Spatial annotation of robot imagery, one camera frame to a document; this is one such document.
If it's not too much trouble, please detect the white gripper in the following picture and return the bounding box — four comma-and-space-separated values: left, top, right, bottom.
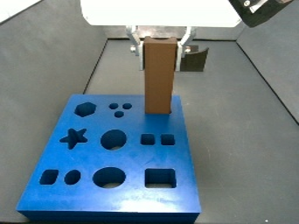
81, 0, 241, 72

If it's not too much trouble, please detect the brown arch block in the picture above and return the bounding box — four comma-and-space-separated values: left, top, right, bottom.
145, 37, 178, 115

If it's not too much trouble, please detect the dark grey curved fixture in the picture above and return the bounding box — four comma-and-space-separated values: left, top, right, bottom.
181, 45, 210, 72

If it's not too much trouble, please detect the blue shape-sorting board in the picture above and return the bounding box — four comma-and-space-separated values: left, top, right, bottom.
16, 94, 202, 224

